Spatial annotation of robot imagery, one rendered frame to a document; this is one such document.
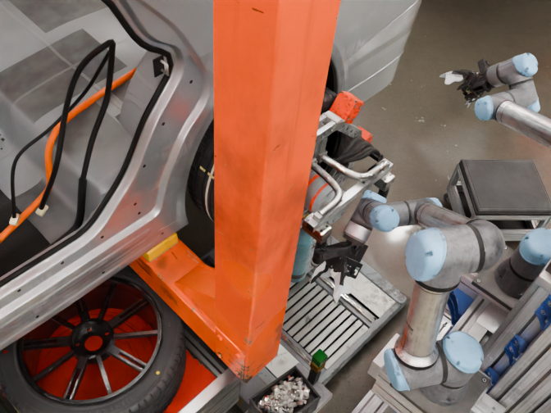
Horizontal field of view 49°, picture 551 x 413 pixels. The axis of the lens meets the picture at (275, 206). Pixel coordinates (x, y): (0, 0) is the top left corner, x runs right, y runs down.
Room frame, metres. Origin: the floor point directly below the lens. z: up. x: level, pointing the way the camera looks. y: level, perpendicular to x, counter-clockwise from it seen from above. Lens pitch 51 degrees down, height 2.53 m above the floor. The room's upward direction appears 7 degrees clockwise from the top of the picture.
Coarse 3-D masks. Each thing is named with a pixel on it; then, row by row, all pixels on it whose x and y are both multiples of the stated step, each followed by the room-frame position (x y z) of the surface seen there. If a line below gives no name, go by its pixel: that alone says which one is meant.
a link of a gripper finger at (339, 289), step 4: (340, 272) 1.02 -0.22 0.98; (336, 276) 1.01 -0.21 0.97; (336, 280) 1.00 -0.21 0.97; (344, 280) 1.01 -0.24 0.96; (336, 284) 0.99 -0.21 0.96; (344, 284) 1.00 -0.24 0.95; (336, 288) 0.97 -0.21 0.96; (340, 288) 0.97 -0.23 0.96; (344, 288) 0.99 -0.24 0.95; (348, 288) 0.99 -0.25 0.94; (336, 292) 0.96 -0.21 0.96; (340, 292) 0.97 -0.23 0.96; (344, 292) 0.98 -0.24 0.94; (348, 292) 0.98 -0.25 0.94; (336, 296) 0.95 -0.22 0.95; (336, 300) 0.95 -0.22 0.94
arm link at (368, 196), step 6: (366, 192) 1.23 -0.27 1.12; (372, 192) 1.22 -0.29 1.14; (360, 198) 1.22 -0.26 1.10; (366, 198) 1.21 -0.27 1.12; (372, 198) 1.20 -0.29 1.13; (378, 198) 1.20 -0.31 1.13; (384, 198) 1.21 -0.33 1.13; (360, 204) 1.20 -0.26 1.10; (366, 204) 1.18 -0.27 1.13; (360, 210) 1.18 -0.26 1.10; (354, 216) 1.17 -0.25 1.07; (360, 216) 1.16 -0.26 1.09; (354, 222) 1.15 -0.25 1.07; (360, 222) 1.15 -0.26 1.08; (366, 222) 1.14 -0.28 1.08; (366, 228) 1.14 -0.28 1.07; (372, 228) 1.15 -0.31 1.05
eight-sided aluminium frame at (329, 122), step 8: (328, 112) 1.58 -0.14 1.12; (320, 120) 1.53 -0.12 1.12; (328, 120) 1.54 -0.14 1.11; (336, 120) 1.54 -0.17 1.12; (344, 120) 1.56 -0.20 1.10; (320, 128) 1.53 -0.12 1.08; (328, 128) 1.50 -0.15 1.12; (336, 128) 1.53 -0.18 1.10; (344, 128) 1.57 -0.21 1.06; (352, 128) 1.61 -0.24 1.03; (320, 136) 1.47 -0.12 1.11; (344, 136) 1.67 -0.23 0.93; (352, 136) 1.62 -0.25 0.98; (360, 136) 1.66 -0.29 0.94; (344, 144) 1.67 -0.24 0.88; (352, 168) 1.66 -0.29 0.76; (344, 176) 1.64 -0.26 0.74; (304, 208) 1.55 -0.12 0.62
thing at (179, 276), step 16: (160, 256) 1.19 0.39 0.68; (176, 256) 1.20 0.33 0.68; (192, 256) 1.21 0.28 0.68; (144, 272) 1.17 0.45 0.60; (160, 272) 1.13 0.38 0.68; (176, 272) 1.14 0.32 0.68; (192, 272) 1.13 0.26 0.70; (208, 272) 1.11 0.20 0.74; (160, 288) 1.11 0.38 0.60; (176, 288) 1.07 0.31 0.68; (192, 288) 1.03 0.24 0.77; (208, 288) 1.02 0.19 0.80; (176, 304) 1.05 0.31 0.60; (192, 304) 1.02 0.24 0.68; (208, 304) 0.97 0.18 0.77; (192, 320) 1.00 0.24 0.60; (208, 320) 0.96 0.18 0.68; (208, 336) 0.94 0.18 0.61
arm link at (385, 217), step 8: (368, 208) 1.15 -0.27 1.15; (376, 208) 1.12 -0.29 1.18; (384, 208) 1.11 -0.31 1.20; (392, 208) 1.12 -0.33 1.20; (400, 208) 1.13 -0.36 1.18; (368, 216) 1.12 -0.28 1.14; (376, 216) 1.09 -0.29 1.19; (384, 216) 1.09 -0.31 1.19; (392, 216) 1.10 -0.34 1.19; (400, 216) 1.11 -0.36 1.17; (408, 216) 1.12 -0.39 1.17; (368, 224) 1.13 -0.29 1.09; (376, 224) 1.08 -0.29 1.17; (384, 224) 1.08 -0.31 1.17; (392, 224) 1.08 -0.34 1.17; (400, 224) 1.10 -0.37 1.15
